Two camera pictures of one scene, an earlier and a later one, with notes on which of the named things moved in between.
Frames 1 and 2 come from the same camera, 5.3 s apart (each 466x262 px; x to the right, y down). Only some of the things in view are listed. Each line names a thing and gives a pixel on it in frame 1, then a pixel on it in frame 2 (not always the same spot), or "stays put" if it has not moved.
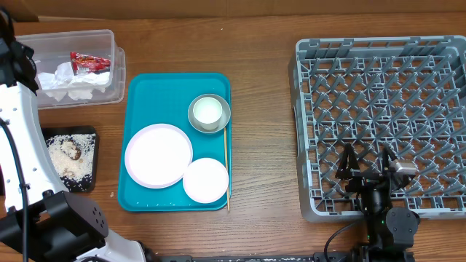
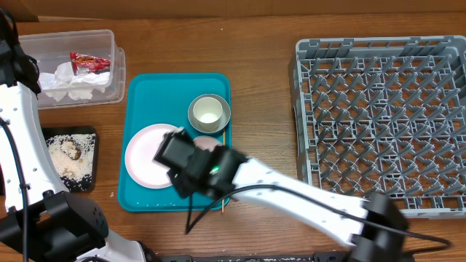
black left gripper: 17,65 stays put
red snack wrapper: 83,64 stays put
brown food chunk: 74,153 stays put
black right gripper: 347,169 to 183,188
